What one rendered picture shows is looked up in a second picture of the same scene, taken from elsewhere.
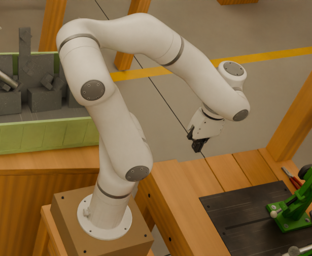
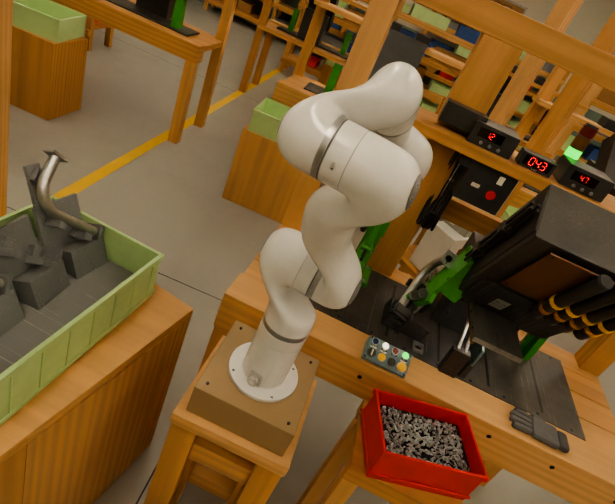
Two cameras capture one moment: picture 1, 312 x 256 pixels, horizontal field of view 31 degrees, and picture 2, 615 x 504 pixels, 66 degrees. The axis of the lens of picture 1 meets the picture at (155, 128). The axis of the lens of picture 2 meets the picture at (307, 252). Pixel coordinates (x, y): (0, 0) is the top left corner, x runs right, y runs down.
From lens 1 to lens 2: 114 cm
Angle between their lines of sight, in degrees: 39
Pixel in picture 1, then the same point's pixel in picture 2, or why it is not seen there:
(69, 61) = (369, 162)
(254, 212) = not seen: hidden behind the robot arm
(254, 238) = (357, 305)
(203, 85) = (411, 149)
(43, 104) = (49, 290)
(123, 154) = (349, 276)
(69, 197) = (213, 378)
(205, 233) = (329, 326)
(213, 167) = not seen: hidden behind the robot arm
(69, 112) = (82, 283)
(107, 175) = (295, 317)
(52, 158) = (110, 350)
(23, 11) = not seen: outside the picture
